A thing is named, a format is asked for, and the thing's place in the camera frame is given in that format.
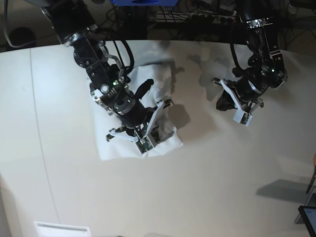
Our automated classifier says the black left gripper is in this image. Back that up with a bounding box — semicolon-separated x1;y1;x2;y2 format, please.
216;78;268;111

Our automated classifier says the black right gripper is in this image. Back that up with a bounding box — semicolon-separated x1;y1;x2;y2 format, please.
98;79;163;143

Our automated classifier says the white T-shirt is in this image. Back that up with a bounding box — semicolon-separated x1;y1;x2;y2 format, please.
91;61;183;160

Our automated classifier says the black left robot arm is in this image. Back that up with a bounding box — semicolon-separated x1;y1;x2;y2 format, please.
227;0;286;112

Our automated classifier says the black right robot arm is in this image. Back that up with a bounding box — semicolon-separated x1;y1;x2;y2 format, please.
29;0;160;144

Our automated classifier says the black tablet stand leg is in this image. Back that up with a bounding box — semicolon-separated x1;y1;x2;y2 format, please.
306;166;316;194

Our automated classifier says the blue box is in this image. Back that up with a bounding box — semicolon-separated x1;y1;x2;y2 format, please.
111;0;178;6

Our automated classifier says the black tablet screen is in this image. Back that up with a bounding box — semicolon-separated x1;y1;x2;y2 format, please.
298;205;316;237

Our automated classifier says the white paper sheet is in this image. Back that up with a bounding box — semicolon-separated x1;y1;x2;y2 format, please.
34;221;92;237

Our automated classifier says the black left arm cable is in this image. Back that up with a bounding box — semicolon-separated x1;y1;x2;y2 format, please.
229;41;244;71

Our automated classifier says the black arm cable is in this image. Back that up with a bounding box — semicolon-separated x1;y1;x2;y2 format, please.
112;39;135;75
229;41;244;71

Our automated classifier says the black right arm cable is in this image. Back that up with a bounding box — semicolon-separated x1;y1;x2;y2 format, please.
112;39;135;75

